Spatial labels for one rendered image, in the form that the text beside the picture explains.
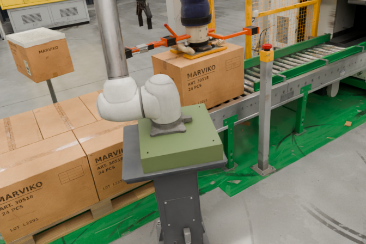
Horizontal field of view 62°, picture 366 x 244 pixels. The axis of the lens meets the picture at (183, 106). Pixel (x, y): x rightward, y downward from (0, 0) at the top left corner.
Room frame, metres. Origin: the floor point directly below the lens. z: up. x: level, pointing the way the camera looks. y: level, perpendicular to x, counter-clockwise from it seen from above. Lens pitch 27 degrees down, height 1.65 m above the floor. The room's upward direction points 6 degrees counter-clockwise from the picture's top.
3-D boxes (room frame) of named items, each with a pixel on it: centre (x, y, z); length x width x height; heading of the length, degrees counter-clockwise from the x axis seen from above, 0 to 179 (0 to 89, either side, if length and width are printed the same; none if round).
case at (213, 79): (2.30, -0.16, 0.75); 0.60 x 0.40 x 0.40; 122
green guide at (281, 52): (3.11, -1.06, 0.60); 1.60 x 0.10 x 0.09; 119
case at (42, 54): (3.21, 1.44, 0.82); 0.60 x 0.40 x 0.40; 40
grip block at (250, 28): (2.23, -0.55, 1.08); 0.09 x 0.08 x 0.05; 30
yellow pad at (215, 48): (2.22, -0.21, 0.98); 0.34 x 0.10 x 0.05; 120
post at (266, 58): (1.98, -0.60, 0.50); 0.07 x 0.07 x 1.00; 29
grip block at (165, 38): (2.18, 0.05, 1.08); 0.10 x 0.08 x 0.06; 30
